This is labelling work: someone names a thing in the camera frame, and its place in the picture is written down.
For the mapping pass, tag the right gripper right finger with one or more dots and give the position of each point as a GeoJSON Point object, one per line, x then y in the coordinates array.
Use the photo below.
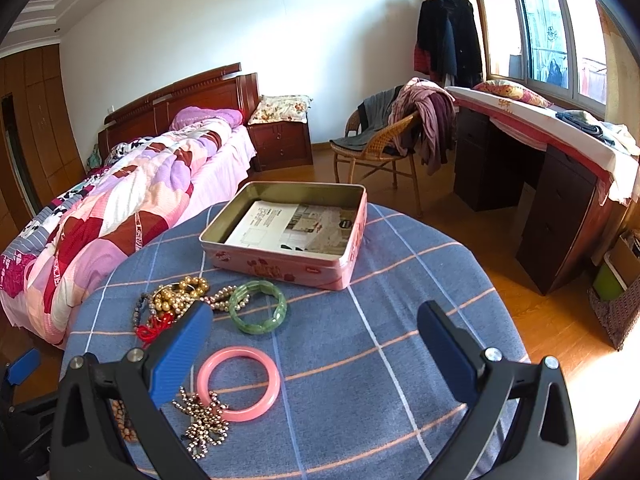
{"type": "Point", "coordinates": [541, 441]}

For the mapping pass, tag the dark wooden desk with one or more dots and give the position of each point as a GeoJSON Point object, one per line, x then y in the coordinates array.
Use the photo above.
{"type": "Point", "coordinates": [568, 213]}

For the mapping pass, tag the bed with patchwork quilt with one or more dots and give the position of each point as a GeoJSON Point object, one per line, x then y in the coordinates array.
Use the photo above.
{"type": "Point", "coordinates": [149, 186]}

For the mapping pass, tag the blue plaid tablecloth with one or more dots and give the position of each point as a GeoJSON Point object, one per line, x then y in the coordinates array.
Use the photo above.
{"type": "Point", "coordinates": [361, 397]}

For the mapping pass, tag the grey garment on chair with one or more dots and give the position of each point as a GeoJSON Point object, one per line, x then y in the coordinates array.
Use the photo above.
{"type": "Point", "coordinates": [370, 117]}

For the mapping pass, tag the dark coats on rack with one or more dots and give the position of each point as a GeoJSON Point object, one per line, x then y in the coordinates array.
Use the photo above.
{"type": "Point", "coordinates": [447, 48]}

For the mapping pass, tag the floral cushion on nightstand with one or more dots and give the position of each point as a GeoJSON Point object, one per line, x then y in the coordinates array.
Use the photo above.
{"type": "Point", "coordinates": [271, 109]}

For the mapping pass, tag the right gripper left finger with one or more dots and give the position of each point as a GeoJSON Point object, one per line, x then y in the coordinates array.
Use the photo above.
{"type": "Point", "coordinates": [86, 442]}

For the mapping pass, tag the purple pillow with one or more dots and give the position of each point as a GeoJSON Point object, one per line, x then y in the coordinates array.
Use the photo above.
{"type": "Point", "coordinates": [192, 114]}

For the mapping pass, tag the basket with boxes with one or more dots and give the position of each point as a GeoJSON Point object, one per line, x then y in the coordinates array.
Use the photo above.
{"type": "Point", "coordinates": [614, 296]}

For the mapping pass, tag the pink purple clothes on chair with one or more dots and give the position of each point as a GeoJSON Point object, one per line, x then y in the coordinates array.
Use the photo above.
{"type": "Point", "coordinates": [433, 136]}

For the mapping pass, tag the window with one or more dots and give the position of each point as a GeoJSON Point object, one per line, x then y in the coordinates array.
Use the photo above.
{"type": "Point", "coordinates": [554, 47]}

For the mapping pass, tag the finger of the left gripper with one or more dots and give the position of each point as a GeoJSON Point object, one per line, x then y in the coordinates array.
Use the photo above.
{"type": "Point", "coordinates": [18, 371]}

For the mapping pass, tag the wooden wardrobe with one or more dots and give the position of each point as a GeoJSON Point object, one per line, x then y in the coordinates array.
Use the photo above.
{"type": "Point", "coordinates": [39, 156]}

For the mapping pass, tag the floral pillow on desk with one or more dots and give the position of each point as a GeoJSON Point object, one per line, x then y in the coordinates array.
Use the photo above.
{"type": "Point", "coordinates": [514, 91]}

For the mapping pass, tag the pink metal tin box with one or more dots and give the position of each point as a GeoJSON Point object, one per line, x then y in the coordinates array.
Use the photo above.
{"type": "Point", "coordinates": [300, 268]}

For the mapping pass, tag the red knot coin charm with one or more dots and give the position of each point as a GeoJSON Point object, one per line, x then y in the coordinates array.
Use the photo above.
{"type": "Point", "coordinates": [153, 327]}

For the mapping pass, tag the pink bangle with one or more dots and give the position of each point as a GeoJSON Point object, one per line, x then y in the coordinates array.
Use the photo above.
{"type": "Point", "coordinates": [238, 369]}

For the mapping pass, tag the wooden headboard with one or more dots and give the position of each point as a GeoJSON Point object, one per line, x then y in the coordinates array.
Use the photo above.
{"type": "Point", "coordinates": [222, 87]}

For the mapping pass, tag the wicker chair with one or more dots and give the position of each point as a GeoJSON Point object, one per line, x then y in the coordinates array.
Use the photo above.
{"type": "Point", "coordinates": [377, 155]}

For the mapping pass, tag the dark wooden nightstand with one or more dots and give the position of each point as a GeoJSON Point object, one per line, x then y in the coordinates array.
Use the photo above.
{"type": "Point", "coordinates": [280, 145]}

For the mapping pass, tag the green jade bangle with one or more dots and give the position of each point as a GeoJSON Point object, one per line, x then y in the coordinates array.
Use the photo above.
{"type": "Point", "coordinates": [277, 307]}

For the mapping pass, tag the printed paper in tin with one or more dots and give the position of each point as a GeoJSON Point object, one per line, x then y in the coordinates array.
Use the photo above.
{"type": "Point", "coordinates": [289, 228]}

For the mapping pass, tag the folded dark clothes on desk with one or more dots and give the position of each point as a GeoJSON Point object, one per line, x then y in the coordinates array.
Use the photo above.
{"type": "Point", "coordinates": [586, 123]}

